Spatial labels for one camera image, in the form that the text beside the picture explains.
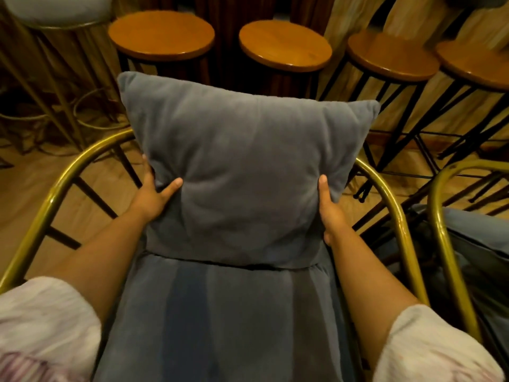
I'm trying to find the person's right hand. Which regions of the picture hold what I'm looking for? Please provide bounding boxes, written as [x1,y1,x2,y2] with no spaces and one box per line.
[318,174,350,247]

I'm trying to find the person's left hand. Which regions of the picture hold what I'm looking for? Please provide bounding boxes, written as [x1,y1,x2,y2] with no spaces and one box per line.
[128,154,184,224]

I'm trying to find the grey velvet cushion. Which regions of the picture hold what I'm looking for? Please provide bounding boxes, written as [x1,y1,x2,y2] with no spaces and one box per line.
[117,71,381,270]

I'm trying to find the person's left forearm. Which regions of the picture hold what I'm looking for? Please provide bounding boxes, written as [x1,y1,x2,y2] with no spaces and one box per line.
[48,209,153,323]

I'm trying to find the person's right forearm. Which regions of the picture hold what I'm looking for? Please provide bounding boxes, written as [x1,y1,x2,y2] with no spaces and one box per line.
[329,227,421,370]

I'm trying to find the round wooden stool black legs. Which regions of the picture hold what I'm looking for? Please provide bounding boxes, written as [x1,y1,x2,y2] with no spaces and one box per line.
[352,40,509,235]
[239,19,333,100]
[108,10,216,86]
[318,31,441,203]

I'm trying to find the person's white left sleeve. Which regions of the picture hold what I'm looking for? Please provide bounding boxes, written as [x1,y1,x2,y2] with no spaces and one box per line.
[0,276,102,382]

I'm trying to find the person's white sleeve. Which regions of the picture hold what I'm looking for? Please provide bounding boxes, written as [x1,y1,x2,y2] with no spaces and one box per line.
[372,304,506,382]
[0,276,102,382]

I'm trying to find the person's white right sleeve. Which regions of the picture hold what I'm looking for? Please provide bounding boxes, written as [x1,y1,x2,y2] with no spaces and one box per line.
[372,304,506,382]

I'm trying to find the grey chair with gold frame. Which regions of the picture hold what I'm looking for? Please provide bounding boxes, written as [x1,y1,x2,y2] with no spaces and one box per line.
[0,128,431,382]
[374,159,509,378]

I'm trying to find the grey padded stool gold frame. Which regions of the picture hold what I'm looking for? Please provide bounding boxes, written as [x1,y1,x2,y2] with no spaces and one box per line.
[0,0,132,169]

